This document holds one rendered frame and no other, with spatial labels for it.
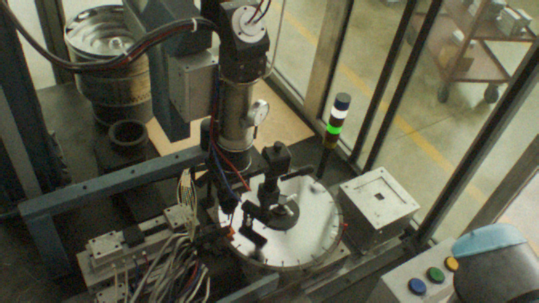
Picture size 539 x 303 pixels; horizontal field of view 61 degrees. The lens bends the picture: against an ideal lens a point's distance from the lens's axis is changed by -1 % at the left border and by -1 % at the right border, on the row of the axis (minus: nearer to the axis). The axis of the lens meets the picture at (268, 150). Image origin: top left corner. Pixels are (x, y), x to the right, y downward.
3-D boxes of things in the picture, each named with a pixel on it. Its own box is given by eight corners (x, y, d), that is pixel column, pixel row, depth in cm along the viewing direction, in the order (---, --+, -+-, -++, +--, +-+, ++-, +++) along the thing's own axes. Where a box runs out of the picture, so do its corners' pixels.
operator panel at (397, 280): (431, 261, 144) (451, 236, 133) (457, 290, 138) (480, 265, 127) (364, 301, 132) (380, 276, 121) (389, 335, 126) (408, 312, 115)
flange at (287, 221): (250, 212, 124) (251, 206, 122) (276, 189, 130) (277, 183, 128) (281, 236, 120) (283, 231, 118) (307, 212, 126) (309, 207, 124)
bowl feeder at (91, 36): (149, 78, 189) (142, -3, 163) (179, 125, 172) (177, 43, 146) (72, 96, 175) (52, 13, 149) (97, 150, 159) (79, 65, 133)
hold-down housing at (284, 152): (273, 190, 114) (285, 133, 99) (281, 205, 111) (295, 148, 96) (252, 196, 112) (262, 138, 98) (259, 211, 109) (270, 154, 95)
